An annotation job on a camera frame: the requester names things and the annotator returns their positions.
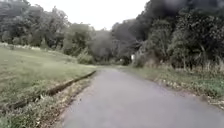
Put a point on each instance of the small white sign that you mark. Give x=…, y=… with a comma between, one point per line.
x=132, y=57

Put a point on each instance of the grey asphalt path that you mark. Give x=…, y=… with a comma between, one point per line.
x=133, y=103

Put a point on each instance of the grass verge with leaves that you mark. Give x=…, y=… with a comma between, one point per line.
x=190, y=80

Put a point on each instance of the wood of trees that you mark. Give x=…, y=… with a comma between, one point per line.
x=186, y=33

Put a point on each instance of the sloping grass field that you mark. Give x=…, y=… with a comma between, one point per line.
x=30, y=73

